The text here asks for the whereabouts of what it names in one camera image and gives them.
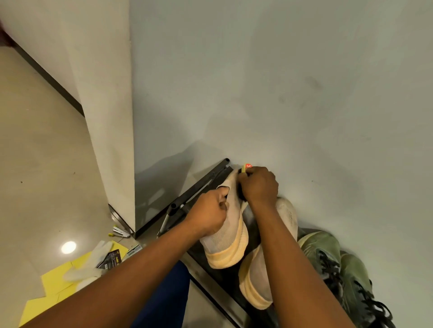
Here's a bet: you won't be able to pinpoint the person's left hand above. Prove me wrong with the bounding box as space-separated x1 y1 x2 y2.
184 186 230 237

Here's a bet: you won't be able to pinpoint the person's right hand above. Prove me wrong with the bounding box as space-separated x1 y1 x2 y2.
237 166 280 210

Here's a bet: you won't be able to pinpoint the yellow-edged shoe shine sponge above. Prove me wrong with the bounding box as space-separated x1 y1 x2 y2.
236 163 253 203

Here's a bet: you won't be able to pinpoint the beige suede shoe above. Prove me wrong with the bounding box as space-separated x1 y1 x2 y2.
199 169 250 270
238 197 299 310

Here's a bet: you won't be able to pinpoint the pale teal packet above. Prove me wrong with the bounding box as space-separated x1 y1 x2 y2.
122 244 143 261

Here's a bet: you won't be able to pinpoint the green sneaker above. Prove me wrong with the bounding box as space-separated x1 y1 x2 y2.
297 231 344 300
338 251 396 328

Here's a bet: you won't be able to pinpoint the small dark packet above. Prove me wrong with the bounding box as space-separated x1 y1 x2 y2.
97 249 122 270

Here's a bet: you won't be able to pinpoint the person's left forearm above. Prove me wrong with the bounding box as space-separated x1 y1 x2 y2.
20 219 210 328

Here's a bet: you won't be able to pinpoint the person's right forearm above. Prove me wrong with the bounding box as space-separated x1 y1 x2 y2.
250 199 356 328

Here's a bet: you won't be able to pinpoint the black metal shoe rack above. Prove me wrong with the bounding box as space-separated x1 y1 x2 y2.
134 158 281 328

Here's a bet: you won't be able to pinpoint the dark skirting strip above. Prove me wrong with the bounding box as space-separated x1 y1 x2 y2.
108 204 136 236
13 44 85 117

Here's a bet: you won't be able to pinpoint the dark blue trousers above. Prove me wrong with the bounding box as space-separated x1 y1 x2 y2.
130 260 191 328

